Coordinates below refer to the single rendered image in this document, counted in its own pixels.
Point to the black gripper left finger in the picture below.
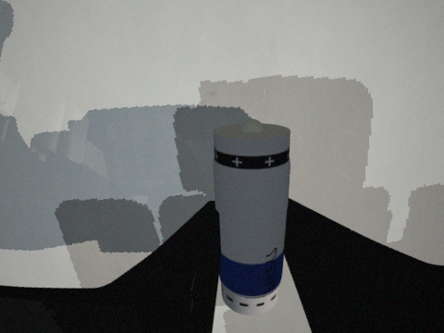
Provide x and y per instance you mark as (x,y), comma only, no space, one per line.
(173,290)

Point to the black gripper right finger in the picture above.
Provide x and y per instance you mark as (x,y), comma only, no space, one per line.
(350,284)

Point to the grey cylindrical battery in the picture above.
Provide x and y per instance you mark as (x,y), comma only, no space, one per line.
(252,170)

